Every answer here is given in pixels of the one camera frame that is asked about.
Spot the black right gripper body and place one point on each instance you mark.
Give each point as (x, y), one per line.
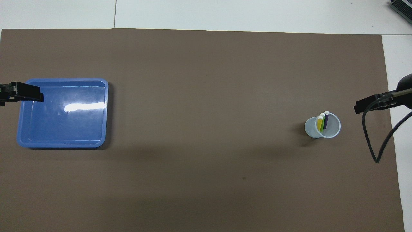
(406, 82)

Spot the purple pen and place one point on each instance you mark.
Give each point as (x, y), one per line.
(326, 120)

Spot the green pen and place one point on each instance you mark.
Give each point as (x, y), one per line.
(322, 125)

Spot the yellow pen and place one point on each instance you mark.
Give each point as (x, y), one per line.
(319, 124)

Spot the blue plastic tray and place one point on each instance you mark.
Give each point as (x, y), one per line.
(64, 125)

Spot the translucent plastic cup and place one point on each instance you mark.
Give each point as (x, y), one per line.
(310, 129)

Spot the grey ribbed device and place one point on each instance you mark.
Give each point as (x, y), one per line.
(402, 8)

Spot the brown table mat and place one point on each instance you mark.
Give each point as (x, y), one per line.
(206, 96)

